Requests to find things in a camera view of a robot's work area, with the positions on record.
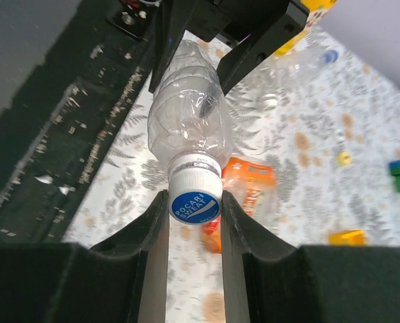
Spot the yellow toy box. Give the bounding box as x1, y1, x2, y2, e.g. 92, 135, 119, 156
328, 230, 367, 246

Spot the orange label tea bottle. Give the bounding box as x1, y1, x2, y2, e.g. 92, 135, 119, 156
201, 156, 278, 254

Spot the clear Pocari Sweat bottle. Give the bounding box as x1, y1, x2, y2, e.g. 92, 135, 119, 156
147, 39, 234, 225

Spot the blue Pocari bottle cap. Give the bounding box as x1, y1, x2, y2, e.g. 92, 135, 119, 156
168, 168, 223, 225

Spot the clear bottle blue cap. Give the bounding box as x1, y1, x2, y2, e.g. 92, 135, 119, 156
254, 47, 339, 111

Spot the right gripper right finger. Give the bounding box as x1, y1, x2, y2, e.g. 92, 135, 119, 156
221, 192, 400, 322

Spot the white green bottle cap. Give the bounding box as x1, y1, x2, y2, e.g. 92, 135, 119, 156
335, 129, 345, 141

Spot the yellow bottle cap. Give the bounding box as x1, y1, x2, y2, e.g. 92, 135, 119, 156
337, 151, 352, 166

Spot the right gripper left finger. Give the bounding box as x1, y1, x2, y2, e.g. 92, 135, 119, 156
0, 191, 169, 322

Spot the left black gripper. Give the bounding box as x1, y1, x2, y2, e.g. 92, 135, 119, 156
149, 0, 309, 94

